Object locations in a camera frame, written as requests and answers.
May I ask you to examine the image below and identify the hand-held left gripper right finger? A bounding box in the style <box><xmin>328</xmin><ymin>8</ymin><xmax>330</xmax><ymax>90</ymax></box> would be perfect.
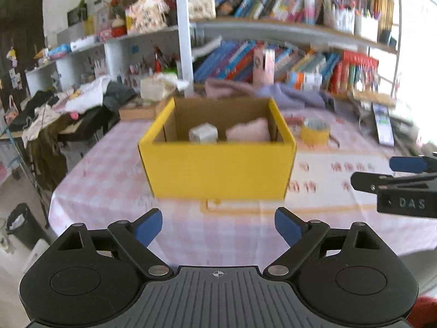
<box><xmin>263</xmin><ymin>207</ymin><xmax>387</xmax><ymax>279</ymax></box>

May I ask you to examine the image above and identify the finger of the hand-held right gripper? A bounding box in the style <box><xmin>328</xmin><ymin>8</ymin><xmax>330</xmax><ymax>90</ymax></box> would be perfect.
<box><xmin>350</xmin><ymin>172</ymin><xmax>437</xmax><ymax>194</ymax></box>
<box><xmin>389</xmin><ymin>155</ymin><xmax>437</xmax><ymax>174</ymax></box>

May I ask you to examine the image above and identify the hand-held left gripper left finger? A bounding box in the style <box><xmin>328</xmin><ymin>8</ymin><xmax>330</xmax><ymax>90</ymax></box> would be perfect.
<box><xmin>51</xmin><ymin>208</ymin><xmax>175</xmax><ymax>279</ymax></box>

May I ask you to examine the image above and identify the yellow cardboard box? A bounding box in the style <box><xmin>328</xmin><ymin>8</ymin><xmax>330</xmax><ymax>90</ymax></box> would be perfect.
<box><xmin>138</xmin><ymin>96</ymin><xmax>297</xmax><ymax>200</ymax></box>

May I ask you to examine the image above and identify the pink cloth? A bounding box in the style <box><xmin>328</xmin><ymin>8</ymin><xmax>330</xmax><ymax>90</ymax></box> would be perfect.
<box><xmin>225</xmin><ymin>118</ymin><xmax>270</xmax><ymax>142</ymax></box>

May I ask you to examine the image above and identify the small white box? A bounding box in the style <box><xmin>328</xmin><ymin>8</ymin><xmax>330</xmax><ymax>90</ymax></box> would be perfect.
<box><xmin>189</xmin><ymin>123</ymin><xmax>219</xmax><ymax>143</ymax></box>

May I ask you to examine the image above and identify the smartphone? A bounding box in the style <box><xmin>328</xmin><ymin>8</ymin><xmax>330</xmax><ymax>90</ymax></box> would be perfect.
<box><xmin>372</xmin><ymin>104</ymin><xmax>395</xmax><ymax>146</ymax></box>

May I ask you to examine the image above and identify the pink checked tablecloth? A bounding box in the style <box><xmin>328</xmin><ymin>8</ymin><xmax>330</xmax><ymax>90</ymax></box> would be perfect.
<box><xmin>48</xmin><ymin>102</ymin><xmax>437</xmax><ymax>270</ymax></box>

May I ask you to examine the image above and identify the yellow tape roll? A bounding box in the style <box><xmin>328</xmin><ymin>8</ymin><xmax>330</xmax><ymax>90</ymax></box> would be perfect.
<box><xmin>300</xmin><ymin>118</ymin><xmax>331</xmax><ymax>143</ymax></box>

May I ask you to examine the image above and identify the red printed book set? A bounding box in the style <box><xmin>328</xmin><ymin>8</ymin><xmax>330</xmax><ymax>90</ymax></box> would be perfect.
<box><xmin>341</xmin><ymin>51</ymin><xmax>379</xmax><ymax>93</ymax></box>

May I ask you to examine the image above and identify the red fluffy garment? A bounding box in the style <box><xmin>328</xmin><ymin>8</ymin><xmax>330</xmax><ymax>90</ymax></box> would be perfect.
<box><xmin>408</xmin><ymin>295</ymin><xmax>437</xmax><ymax>328</ymax></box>

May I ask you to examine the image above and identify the wooden chessboard box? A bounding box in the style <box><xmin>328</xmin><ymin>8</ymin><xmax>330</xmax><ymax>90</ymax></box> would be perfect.
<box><xmin>119</xmin><ymin>96</ymin><xmax>171</xmax><ymax>121</ymax></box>

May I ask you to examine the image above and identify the pink and lavender sweater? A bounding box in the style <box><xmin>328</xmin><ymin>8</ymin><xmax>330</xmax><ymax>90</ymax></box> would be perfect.
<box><xmin>204</xmin><ymin>78</ymin><xmax>337</xmax><ymax>110</ymax></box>

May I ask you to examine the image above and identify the black trash bin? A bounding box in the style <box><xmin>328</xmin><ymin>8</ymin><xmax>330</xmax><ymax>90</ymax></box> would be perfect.
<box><xmin>6</xmin><ymin>203</ymin><xmax>50</xmax><ymax>247</ymax></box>

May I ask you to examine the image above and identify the dark grey garment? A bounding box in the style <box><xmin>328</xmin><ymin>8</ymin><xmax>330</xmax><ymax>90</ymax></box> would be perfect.
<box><xmin>102</xmin><ymin>81</ymin><xmax>138</xmax><ymax>112</ymax></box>

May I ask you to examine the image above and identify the white plastic bag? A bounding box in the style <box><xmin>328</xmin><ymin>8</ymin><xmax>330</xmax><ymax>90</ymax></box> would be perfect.
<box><xmin>140</xmin><ymin>73</ymin><xmax>190</xmax><ymax>101</ymax></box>

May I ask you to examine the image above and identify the white pencil holder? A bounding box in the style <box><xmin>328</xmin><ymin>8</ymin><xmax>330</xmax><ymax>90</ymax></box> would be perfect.
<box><xmin>353</xmin><ymin>10</ymin><xmax>379</xmax><ymax>42</ymax></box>

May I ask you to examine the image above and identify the white printed shirt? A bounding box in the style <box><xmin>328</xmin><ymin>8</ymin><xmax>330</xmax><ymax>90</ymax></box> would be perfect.
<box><xmin>63</xmin><ymin>77</ymin><xmax>111</xmax><ymax>114</ymax></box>

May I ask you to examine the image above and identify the pink printed carton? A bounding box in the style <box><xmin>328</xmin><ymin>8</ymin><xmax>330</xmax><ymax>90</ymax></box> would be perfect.
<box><xmin>253</xmin><ymin>46</ymin><xmax>276</xmax><ymax>84</ymax></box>

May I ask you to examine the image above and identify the bunch of pens and markers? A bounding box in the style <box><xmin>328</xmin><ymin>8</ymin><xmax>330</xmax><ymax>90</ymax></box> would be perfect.
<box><xmin>128</xmin><ymin>46</ymin><xmax>179</xmax><ymax>76</ymax></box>

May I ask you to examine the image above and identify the white bookshelf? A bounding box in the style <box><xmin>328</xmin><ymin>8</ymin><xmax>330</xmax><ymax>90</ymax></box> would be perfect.
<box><xmin>25</xmin><ymin>0</ymin><xmax>401</xmax><ymax>110</ymax></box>

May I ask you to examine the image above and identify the pastel carousel ornament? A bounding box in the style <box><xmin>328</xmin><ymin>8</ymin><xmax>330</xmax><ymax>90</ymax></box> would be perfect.
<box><xmin>126</xmin><ymin>0</ymin><xmax>169</xmax><ymax>34</ymax></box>

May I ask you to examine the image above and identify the white beaded handbag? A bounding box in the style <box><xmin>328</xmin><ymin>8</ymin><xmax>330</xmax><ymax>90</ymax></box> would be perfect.
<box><xmin>188</xmin><ymin>0</ymin><xmax>217</xmax><ymax>20</ymax></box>

